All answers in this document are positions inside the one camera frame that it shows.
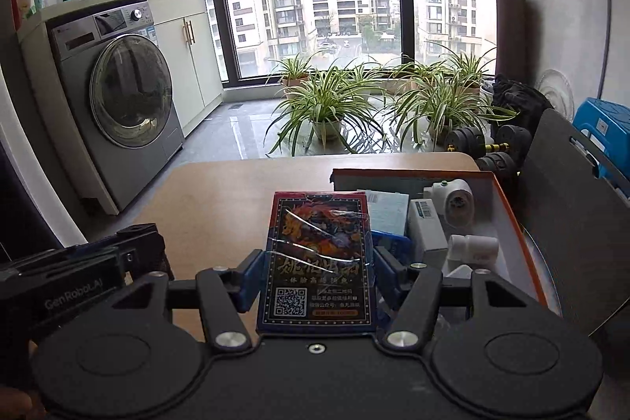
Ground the blue translucent plastic box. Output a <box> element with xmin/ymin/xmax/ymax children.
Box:
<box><xmin>372</xmin><ymin>230</ymin><xmax>413</xmax><ymax>266</ymax></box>

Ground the white power adapter box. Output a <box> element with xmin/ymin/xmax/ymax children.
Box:
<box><xmin>407</xmin><ymin>198</ymin><xmax>447</xmax><ymax>268</ymax></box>

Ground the small white pill bottle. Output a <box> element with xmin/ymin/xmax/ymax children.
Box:
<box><xmin>447</xmin><ymin>235</ymin><xmax>500</xmax><ymax>265</ymax></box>

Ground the teal adhesive bandages box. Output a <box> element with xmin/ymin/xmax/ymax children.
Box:
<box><xmin>363</xmin><ymin>190</ymin><xmax>410</xmax><ymax>237</ymax></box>

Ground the red playing card box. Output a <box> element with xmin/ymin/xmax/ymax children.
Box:
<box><xmin>256</xmin><ymin>191</ymin><xmax>377</xmax><ymax>335</ymax></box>

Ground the white plug heater green button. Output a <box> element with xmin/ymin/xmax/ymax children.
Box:
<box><xmin>423</xmin><ymin>179</ymin><xmax>475</xmax><ymax>228</ymax></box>

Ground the person left hand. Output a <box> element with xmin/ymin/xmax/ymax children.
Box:
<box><xmin>0</xmin><ymin>388</ymin><xmax>33</xmax><ymax>420</ymax></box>

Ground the orange cardboard box tray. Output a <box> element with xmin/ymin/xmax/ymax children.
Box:
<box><xmin>330</xmin><ymin>168</ymin><xmax>549</xmax><ymax>307</ymax></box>

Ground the black dumbbell front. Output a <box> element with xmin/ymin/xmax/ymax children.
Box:
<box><xmin>475</xmin><ymin>151</ymin><xmax>518</xmax><ymax>183</ymax></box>

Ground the black dumbbell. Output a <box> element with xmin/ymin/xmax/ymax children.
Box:
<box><xmin>444</xmin><ymin>124</ymin><xmax>533</xmax><ymax>158</ymax></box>
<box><xmin>475</xmin><ymin>151</ymin><xmax>518</xmax><ymax>183</ymax></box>

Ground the black dumbbell rear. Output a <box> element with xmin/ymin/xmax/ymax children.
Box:
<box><xmin>444</xmin><ymin>124</ymin><xmax>533</xmax><ymax>158</ymax></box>

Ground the grey folding lap board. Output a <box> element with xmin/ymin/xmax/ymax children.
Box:
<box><xmin>520</xmin><ymin>109</ymin><xmax>629</xmax><ymax>335</ymax></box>

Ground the right spider plant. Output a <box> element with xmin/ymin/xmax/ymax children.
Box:
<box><xmin>387</xmin><ymin>45</ymin><xmax>518</xmax><ymax>145</ymax></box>

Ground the grey front-load washing machine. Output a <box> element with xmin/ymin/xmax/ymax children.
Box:
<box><xmin>48</xmin><ymin>0</ymin><xmax>183</xmax><ymax>215</ymax></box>

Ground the spider plant white pot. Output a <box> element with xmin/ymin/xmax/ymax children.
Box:
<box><xmin>265</xmin><ymin>65</ymin><xmax>389</xmax><ymax>157</ymax></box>

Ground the black bag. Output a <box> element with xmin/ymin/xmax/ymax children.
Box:
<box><xmin>492</xmin><ymin>74</ymin><xmax>553</xmax><ymax>135</ymax></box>

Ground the spider plant terracotta pot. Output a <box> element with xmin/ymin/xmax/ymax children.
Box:
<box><xmin>266</xmin><ymin>52</ymin><xmax>317</xmax><ymax>99</ymax></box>

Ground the white fan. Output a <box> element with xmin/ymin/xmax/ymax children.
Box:
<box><xmin>535</xmin><ymin>69</ymin><xmax>576</xmax><ymax>122</ymax></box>

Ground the blue plastic stool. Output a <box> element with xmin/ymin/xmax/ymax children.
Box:
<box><xmin>573</xmin><ymin>97</ymin><xmax>630</xmax><ymax>180</ymax></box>

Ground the brown rolled mat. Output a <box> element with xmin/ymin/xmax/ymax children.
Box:
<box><xmin>495</xmin><ymin>0</ymin><xmax>528</xmax><ymax>82</ymax></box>

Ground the white cabinet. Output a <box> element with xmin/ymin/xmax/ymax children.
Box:
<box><xmin>147</xmin><ymin>0</ymin><xmax>223</xmax><ymax>135</ymax></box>

